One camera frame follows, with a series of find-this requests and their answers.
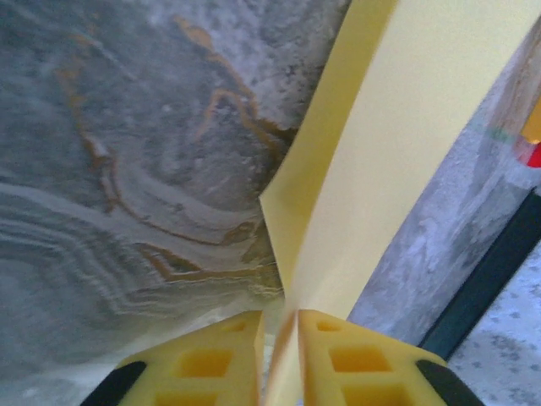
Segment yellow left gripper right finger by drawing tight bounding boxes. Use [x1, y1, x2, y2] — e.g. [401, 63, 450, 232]
[298, 308, 488, 406]

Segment red toy block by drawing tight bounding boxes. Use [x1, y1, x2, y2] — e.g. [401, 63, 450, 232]
[517, 141, 541, 169]

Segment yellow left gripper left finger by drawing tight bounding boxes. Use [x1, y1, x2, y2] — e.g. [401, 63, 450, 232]
[79, 310, 266, 406]

